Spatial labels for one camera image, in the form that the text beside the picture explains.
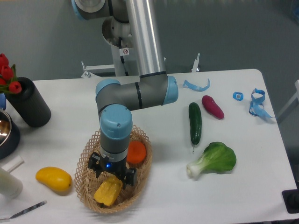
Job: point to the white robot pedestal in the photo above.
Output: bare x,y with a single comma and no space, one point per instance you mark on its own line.
121,56

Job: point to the dark green cucumber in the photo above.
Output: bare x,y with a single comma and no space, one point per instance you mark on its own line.
195,120

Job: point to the red tulip bouquet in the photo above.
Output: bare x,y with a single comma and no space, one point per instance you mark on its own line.
9,83

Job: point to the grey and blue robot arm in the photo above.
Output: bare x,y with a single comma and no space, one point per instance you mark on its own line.
134,20

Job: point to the orange tangerine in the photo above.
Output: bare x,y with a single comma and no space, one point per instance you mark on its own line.
136,152

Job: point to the purple sweet potato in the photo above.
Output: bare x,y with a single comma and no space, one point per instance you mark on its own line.
211,107

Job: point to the black device at table corner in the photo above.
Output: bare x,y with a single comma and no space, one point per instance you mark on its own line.
291,200

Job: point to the blue crumpled ribbon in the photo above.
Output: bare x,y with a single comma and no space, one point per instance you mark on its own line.
256,107

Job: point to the woven wicker basket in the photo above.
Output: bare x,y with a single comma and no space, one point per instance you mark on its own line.
86,183

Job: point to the white rectangular stick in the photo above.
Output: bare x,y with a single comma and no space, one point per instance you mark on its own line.
11,163

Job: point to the yellow mango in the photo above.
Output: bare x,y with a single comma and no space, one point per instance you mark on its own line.
54,178

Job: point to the steel bowl with dark rim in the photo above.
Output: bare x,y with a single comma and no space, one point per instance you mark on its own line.
9,135

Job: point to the blue curved tape strip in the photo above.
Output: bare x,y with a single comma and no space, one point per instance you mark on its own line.
194,87

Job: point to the white metal base frame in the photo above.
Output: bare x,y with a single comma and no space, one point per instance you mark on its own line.
109,70

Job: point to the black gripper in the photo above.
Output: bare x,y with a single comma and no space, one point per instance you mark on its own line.
100,164

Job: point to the white bottle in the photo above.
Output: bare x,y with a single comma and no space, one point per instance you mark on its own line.
10,186

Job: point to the black ribbed cylinder vase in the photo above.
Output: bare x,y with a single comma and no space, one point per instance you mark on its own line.
30,104

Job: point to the green bok choy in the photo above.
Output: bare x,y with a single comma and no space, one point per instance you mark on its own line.
217,157

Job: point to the small blue tape roll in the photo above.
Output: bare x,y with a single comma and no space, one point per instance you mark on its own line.
238,96

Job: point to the metal tweezers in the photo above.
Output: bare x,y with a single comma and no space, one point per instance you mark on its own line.
22,212

